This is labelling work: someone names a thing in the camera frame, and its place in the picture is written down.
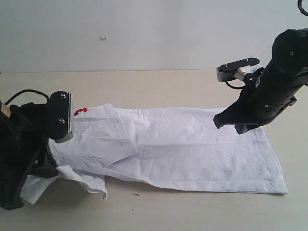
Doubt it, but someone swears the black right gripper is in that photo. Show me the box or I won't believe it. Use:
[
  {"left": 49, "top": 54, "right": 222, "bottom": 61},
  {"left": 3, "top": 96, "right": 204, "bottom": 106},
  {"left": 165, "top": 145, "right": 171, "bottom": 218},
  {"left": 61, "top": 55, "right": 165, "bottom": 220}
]
[{"left": 213, "top": 64, "right": 308, "bottom": 134}]

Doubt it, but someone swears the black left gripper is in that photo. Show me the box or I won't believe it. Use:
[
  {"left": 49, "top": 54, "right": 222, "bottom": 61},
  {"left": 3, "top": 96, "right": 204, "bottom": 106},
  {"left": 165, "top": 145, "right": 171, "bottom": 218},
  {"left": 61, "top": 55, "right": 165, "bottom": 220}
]
[{"left": 0, "top": 102, "right": 58, "bottom": 211}]

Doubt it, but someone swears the white t-shirt red lettering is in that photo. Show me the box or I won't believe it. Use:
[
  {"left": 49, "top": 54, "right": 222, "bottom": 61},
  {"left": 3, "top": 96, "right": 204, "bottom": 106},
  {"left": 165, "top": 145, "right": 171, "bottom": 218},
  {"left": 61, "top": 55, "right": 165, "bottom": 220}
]
[{"left": 20, "top": 103, "right": 288, "bottom": 205}]

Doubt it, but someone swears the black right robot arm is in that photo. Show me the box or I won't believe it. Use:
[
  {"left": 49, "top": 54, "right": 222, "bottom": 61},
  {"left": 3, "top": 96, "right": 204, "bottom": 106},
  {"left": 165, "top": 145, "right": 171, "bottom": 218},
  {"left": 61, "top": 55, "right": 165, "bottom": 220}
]
[{"left": 213, "top": 28, "right": 308, "bottom": 134}]

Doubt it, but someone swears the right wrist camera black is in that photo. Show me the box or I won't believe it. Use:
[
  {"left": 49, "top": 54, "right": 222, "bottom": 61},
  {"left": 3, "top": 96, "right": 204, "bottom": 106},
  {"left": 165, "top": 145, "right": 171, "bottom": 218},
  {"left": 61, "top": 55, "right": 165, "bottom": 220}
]
[{"left": 216, "top": 57, "right": 263, "bottom": 82}]

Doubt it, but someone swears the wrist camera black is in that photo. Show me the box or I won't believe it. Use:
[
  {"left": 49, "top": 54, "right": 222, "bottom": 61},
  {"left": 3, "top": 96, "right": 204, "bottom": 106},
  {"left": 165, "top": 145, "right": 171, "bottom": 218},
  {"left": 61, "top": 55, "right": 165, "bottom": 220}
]
[
  {"left": 216, "top": 57, "right": 263, "bottom": 82},
  {"left": 46, "top": 91, "right": 73, "bottom": 143}
]

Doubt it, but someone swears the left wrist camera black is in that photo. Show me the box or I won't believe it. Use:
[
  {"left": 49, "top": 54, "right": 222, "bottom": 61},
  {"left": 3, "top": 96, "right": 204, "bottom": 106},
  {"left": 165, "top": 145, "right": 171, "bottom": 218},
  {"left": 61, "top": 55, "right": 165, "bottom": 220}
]
[{"left": 46, "top": 91, "right": 73, "bottom": 143}]

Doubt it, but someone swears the black left camera cable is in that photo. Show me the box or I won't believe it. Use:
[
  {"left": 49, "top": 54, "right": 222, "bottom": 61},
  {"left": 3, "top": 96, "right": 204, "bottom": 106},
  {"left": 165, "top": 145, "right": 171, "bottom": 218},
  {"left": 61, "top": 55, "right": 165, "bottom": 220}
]
[{"left": 4, "top": 89, "right": 50, "bottom": 105}]

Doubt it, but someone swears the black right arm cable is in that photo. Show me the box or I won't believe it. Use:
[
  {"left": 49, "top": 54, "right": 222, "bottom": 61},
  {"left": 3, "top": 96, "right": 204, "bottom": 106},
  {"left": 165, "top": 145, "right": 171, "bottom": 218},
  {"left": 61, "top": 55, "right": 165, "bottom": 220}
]
[{"left": 297, "top": 0, "right": 308, "bottom": 15}]

